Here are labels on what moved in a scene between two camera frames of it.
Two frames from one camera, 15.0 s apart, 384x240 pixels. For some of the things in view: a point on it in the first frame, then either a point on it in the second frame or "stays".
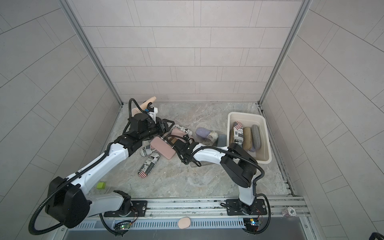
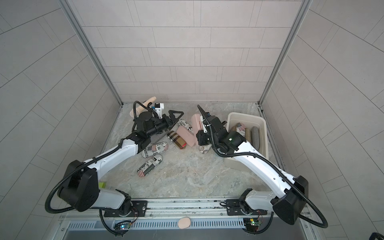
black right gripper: x=184 y=159 → x=201 y=139
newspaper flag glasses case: x=238 y=133 stays
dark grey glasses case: x=256 y=138 stays
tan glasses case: x=247 y=139 stays
